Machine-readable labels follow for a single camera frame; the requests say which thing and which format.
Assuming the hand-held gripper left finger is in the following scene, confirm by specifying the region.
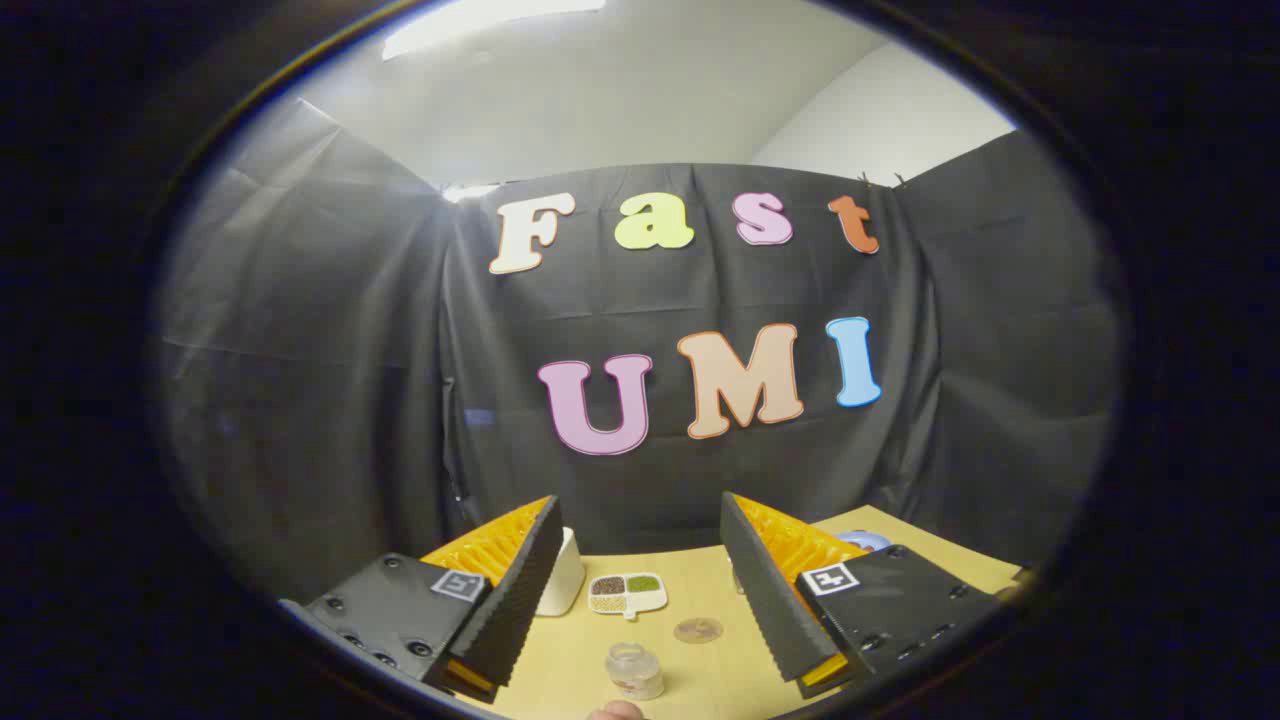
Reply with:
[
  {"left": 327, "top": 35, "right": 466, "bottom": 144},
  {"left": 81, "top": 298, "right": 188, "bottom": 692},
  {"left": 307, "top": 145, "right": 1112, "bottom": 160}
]
[{"left": 280, "top": 494, "right": 566, "bottom": 704}]

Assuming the white toaster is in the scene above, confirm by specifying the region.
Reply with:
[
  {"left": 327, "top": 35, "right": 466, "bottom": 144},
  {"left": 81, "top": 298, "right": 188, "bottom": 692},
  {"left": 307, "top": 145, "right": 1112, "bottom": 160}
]
[{"left": 535, "top": 527, "right": 587, "bottom": 617}]

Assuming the wooden table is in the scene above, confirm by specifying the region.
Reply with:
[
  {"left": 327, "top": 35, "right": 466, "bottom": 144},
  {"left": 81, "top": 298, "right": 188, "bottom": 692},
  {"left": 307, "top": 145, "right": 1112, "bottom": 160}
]
[{"left": 470, "top": 505, "right": 1026, "bottom": 720}]

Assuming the ceiling light panel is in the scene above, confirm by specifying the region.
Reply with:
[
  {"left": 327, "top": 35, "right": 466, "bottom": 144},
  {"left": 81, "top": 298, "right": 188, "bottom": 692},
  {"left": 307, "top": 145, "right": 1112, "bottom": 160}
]
[{"left": 383, "top": 0, "right": 607, "bottom": 61}]

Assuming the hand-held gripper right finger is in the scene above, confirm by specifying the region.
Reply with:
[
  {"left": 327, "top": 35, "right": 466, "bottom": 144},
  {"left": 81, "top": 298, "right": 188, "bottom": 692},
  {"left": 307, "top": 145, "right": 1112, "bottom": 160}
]
[{"left": 720, "top": 490, "right": 1006, "bottom": 699}]

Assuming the white divided tray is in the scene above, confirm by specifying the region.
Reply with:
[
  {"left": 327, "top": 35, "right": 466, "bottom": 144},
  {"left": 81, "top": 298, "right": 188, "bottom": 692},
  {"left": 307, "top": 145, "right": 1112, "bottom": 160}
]
[{"left": 588, "top": 571, "right": 669, "bottom": 620}]

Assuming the clear glass bottle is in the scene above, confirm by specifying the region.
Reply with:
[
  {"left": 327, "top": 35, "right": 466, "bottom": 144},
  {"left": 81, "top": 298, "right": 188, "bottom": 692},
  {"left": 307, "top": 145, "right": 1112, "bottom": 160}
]
[{"left": 605, "top": 643, "right": 665, "bottom": 701}]

